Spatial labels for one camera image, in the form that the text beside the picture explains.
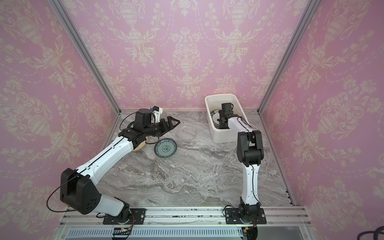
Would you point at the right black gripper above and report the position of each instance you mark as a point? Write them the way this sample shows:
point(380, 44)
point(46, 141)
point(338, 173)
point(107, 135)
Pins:
point(220, 120)

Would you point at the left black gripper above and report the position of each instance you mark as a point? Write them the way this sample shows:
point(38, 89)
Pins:
point(166, 128)

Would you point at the blue floral patterned plate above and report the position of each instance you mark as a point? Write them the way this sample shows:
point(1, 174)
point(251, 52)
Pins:
point(165, 148)

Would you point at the cream plate with willow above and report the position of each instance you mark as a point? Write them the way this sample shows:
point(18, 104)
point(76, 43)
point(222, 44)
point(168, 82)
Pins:
point(140, 146)

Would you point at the white plate green lettered rim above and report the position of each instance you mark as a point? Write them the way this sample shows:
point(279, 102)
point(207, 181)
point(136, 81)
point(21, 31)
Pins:
point(215, 115)

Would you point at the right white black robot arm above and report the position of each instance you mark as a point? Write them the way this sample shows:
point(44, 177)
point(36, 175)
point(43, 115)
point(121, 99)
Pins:
point(250, 153)

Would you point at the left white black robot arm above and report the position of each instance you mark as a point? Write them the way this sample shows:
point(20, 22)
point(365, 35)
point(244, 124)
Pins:
point(78, 187)

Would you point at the white plastic bin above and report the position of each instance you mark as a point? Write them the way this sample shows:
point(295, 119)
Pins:
point(214, 102)

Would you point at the clear glass plate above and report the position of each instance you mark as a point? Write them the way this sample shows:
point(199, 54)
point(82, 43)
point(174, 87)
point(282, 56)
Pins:
point(186, 133)

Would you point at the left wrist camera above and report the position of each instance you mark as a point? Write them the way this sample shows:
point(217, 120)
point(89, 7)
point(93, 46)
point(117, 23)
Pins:
point(157, 111)

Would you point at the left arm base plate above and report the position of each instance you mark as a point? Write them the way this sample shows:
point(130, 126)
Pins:
point(136, 217)

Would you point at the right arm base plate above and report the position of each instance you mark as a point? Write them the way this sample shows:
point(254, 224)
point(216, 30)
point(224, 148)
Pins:
point(234, 217)

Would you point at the aluminium mounting rail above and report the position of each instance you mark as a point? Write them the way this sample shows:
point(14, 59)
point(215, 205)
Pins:
point(190, 223)

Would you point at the right corner aluminium post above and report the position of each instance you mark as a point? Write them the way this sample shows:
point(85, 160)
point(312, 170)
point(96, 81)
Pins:
point(290, 50)

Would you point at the corner aluminium post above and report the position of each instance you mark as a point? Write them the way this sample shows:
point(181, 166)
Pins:
point(290, 50)
point(74, 35)

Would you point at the left corner aluminium post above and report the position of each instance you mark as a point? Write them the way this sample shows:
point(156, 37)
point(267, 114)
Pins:
point(74, 35)

